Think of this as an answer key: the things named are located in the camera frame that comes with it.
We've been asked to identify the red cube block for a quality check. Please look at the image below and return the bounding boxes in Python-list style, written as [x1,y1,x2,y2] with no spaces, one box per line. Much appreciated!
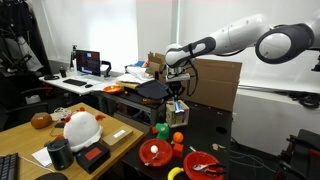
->
[173,144,184,158]

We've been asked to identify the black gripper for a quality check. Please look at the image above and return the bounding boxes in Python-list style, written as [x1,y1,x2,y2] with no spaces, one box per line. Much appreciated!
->
[166,73,190,102]

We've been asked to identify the green toy figure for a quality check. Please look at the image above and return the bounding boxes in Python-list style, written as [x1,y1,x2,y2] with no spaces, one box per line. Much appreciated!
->
[156,123,169,140]

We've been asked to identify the black box red label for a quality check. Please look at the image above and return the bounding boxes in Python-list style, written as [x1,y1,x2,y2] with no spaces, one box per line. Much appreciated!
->
[75,143,111,174]

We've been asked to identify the brown cardboard flat box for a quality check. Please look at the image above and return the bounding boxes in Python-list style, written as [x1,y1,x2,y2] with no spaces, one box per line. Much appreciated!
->
[102,125,133,151]

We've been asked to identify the red bowl with pliers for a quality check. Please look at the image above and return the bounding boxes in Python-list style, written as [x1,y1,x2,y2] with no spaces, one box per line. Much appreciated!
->
[183,151,226,180]

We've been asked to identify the black keyboard corner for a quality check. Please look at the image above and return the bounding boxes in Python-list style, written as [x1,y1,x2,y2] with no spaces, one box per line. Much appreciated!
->
[0,153,19,180]

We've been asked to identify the white plush chicken toy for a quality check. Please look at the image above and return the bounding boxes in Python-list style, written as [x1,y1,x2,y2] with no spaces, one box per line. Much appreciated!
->
[57,107,103,152]

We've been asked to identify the yellow banana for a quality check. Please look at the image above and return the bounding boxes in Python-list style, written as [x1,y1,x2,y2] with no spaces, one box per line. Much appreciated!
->
[167,167,184,180]

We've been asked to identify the small open cardboard box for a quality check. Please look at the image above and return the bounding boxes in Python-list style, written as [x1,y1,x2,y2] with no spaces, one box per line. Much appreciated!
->
[146,52,166,82]

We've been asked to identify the computer monitor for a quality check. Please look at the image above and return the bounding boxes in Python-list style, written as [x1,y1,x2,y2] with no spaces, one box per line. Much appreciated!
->
[76,50,100,76]

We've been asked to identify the large cardboard box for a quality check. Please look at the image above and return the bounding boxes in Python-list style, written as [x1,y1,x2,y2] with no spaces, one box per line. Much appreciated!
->
[180,59,242,111]

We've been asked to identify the orange bowl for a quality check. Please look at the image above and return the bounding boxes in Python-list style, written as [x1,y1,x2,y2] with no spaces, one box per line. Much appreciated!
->
[103,85,122,94]

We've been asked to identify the red handled pliers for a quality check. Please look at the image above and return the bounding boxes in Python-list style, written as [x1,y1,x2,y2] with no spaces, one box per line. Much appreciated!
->
[192,163,226,175]

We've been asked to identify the black keyboard on desk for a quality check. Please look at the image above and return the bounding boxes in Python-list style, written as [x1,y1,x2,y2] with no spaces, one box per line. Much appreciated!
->
[62,79,87,86]

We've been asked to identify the wooden shape sorter box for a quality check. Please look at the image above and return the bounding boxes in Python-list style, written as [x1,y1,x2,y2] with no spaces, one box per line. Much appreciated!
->
[166,100,189,128]

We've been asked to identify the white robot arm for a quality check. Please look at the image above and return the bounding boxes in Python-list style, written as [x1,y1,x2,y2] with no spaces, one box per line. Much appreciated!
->
[165,11,320,101]

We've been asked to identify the black cylinder speaker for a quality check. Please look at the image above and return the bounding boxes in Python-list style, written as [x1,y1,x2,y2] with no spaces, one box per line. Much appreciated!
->
[47,138,74,170]

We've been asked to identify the blue and white tube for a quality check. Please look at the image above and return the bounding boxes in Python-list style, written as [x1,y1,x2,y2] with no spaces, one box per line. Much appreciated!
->
[174,98,184,114]

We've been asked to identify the white small ball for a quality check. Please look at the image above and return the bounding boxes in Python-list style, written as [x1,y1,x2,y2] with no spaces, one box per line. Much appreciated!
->
[150,145,159,154]

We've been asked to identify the red bowl with ball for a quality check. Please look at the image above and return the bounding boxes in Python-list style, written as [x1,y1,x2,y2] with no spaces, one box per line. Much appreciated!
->
[139,138,173,167]

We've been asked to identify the orange ball toy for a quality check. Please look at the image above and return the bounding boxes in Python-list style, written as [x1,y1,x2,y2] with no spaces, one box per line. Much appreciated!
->
[173,132,184,143]

